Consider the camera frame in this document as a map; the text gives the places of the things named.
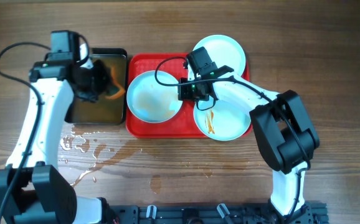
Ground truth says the orange and green sponge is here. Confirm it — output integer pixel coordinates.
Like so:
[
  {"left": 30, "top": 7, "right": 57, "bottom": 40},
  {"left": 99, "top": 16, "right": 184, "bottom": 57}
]
[{"left": 105, "top": 67, "right": 126, "bottom": 100}]

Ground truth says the light blue plate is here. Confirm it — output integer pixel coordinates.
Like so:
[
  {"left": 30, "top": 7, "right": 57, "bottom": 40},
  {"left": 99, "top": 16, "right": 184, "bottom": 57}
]
[
  {"left": 126, "top": 70, "right": 182, "bottom": 123},
  {"left": 193, "top": 98, "right": 251, "bottom": 141},
  {"left": 193, "top": 34, "right": 247, "bottom": 80}
]

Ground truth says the light blue plate top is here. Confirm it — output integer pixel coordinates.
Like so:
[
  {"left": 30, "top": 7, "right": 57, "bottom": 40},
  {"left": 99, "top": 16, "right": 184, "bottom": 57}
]
[{"left": 193, "top": 34, "right": 247, "bottom": 80}]

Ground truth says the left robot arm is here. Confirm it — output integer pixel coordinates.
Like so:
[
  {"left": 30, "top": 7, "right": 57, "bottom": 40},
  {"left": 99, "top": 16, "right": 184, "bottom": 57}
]
[{"left": 0, "top": 30, "right": 117, "bottom": 223}]

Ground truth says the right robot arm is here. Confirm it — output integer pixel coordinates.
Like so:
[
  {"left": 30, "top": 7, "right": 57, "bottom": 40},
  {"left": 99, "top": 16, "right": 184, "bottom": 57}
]
[{"left": 178, "top": 47, "right": 320, "bottom": 223}]

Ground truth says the black water-filled tray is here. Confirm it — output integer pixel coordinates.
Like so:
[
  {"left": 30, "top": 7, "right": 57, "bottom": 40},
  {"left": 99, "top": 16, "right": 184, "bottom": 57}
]
[{"left": 65, "top": 48, "right": 128, "bottom": 125}]

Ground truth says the red plastic serving tray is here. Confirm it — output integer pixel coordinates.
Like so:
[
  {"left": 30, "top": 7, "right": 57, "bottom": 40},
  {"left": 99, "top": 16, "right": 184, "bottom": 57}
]
[{"left": 125, "top": 53, "right": 254, "bottom": 139}]

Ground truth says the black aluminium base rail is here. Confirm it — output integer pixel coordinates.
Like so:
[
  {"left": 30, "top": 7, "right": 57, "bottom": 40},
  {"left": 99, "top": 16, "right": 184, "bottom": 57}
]
[{"left": 108, "top": 202, "right": 329, "bottom": 224}]

